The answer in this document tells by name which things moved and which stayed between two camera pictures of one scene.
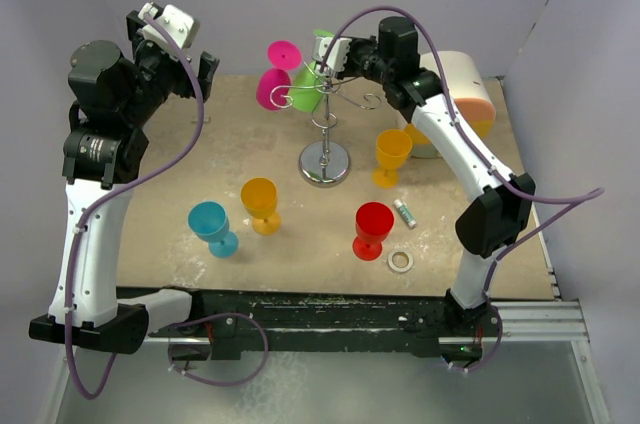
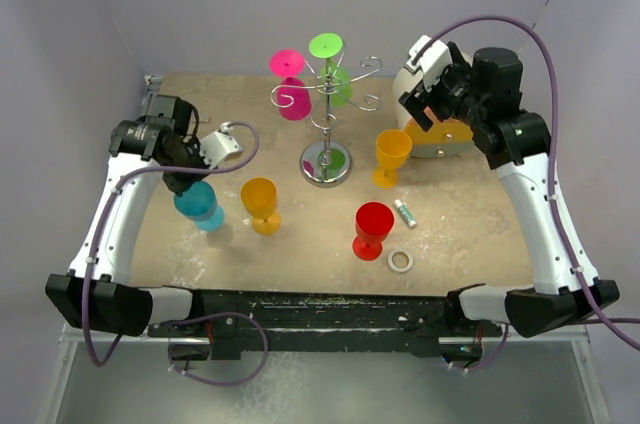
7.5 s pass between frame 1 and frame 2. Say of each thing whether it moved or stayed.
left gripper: moved
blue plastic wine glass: moved
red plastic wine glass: stayed
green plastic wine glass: moved
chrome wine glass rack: stayed
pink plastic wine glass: moved
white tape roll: stayed
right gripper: moved
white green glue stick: stayed
